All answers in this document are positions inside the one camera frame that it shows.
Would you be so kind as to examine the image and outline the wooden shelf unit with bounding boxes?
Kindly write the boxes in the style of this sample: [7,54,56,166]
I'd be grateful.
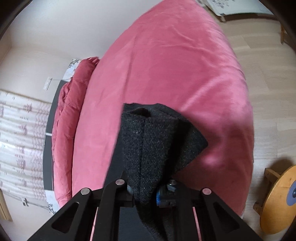
[0,186,14,222]

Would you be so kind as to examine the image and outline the white printed board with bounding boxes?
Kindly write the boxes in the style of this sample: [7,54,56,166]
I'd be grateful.
[196,0,277,17]

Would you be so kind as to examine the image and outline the wooden chair frame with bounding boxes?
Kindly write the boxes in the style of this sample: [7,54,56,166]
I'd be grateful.
[279,22,290,44]

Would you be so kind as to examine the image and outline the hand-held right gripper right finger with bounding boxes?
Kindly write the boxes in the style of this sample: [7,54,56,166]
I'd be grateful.
[155,178,264,241]

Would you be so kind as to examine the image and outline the white printed curtain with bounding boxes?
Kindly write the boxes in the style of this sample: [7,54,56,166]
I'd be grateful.
[0,90,52,205]

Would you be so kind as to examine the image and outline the pink duvet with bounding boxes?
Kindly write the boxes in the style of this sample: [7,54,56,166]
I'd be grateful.
[51,56,100,208]

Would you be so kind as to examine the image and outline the grey headboard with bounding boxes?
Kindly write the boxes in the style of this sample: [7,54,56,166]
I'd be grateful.
[42,80,70,193]

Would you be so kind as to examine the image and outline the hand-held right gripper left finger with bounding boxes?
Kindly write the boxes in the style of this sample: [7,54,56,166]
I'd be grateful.
[25,171,135,241]

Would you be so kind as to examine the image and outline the black pants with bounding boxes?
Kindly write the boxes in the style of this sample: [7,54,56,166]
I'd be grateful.
[106,102,208,241]

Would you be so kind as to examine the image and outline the round wooden stool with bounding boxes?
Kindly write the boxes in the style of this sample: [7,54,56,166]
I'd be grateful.
[253,164,296,235]

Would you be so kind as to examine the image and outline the pink bed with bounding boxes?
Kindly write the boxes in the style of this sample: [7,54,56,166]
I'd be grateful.
[72,0,256,218]

